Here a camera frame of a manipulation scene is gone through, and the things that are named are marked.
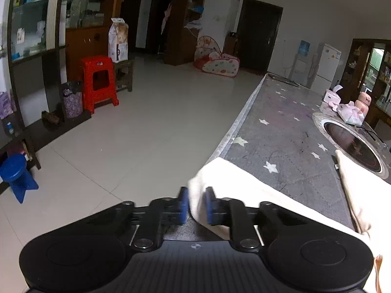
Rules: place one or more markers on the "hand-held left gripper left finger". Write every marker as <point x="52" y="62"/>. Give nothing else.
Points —
<point x="183" y="204"/>

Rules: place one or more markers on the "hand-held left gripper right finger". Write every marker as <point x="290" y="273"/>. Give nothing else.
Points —
<point x="210" y="207"/>

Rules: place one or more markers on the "cream garment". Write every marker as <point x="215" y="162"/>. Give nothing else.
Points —
<point x="244" y="183"/>

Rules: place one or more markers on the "polka-dot play tent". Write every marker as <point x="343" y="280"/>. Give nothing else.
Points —
<point x="220" y="65"/>

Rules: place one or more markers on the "black flat phone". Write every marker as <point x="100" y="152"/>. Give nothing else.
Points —
<point x="284" y="80"/>

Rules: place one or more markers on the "small wooden stool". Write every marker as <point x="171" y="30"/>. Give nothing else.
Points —
<point x="125" y="67"/>

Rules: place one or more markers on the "purple patterned waste bin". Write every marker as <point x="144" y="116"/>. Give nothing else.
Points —
<point x="72" y="103"/>

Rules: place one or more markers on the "round built-in induction cooktop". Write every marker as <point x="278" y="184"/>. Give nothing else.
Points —
<point x="351" y="140"/>

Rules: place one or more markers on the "brown shoe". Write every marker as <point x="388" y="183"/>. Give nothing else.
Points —
<point x="50" y="117"/>

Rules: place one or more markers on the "tall wooden shelf cabinet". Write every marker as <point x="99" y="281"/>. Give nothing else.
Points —
<point x="180" y="45"/>

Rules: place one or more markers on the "white tissue box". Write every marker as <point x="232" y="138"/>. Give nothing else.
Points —
<point x="331" y="97"/>

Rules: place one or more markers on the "white water dispenser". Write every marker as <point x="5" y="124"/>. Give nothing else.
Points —
<point x="301" y="70"/>

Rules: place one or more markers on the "red plastic stool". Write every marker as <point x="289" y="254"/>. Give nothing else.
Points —
<point x="91" y="67"/>

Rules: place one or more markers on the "pink wet wipes pack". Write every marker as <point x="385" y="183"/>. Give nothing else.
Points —
<point x="351" y="114"/>

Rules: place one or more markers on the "blue plastic stool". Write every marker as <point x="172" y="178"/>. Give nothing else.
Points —
<point x="15" y="171"/>

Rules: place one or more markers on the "white printed diaper bag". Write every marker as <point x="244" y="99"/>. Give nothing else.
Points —
<point x="118" y="42"/>

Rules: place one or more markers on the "dark wooden door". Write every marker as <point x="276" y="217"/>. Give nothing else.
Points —
<point x="258" y="36"/>

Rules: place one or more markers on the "white refrigerator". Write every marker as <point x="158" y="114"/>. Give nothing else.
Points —
<point x="326" y="67"/>

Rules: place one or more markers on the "blue water jug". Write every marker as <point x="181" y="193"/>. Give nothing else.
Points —
<point x="304" y="48"/>

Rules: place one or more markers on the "clear glass cups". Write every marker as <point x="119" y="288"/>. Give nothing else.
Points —
<point x="385" y="147"/>

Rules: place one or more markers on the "pink insulated bottle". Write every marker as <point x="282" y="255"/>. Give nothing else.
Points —
<point x="364" y="102"/>

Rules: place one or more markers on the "pink hanging garment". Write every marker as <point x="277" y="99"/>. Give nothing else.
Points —
<point x="166" y="18"/>

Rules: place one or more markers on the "glass-shelf display cabinet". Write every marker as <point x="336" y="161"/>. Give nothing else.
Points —
<point x="79" y="42"/>

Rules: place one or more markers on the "wooden sideboard cabinet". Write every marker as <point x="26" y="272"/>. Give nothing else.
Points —
<point x="354" y="67"/>

